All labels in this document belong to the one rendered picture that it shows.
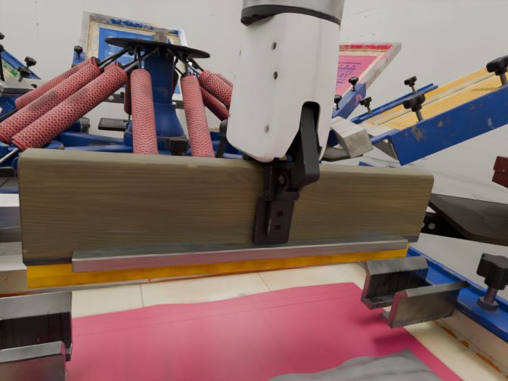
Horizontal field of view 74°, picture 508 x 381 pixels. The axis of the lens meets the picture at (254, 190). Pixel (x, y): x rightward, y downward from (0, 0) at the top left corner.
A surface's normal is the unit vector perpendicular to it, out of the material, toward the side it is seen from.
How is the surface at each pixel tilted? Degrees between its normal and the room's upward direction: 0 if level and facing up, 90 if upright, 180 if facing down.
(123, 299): 0
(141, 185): 90
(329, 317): 0
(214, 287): 0
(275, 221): 90
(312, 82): 86
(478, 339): 90
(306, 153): 61
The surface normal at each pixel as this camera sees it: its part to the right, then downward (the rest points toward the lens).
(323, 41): 0.47, 0.11
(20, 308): 0.34, -0.47
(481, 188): -0.92, 0.00
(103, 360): 0.11, -0.96
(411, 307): 0.37, 0.29
